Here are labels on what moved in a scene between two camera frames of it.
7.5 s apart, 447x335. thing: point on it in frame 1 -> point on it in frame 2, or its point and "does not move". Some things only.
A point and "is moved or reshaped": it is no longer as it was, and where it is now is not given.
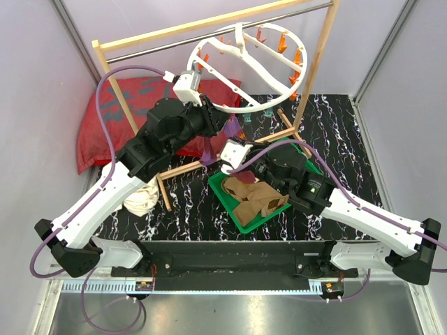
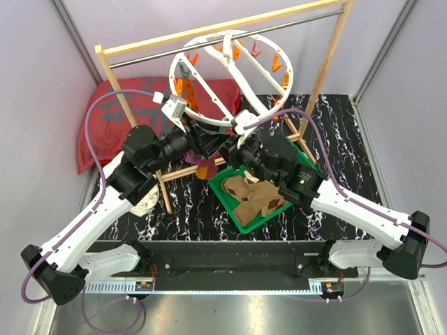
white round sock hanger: (249, 68) is moved or reshaped
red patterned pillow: (136, 93) does not move
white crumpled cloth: (142, 201) does not move
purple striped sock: (233, 128) -> (206, 169)
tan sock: (255, 199) does not move
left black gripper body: (202, 119) -> (178, 144)
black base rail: (235, 265) does not move
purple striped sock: (208, 159) -> (192, 159)
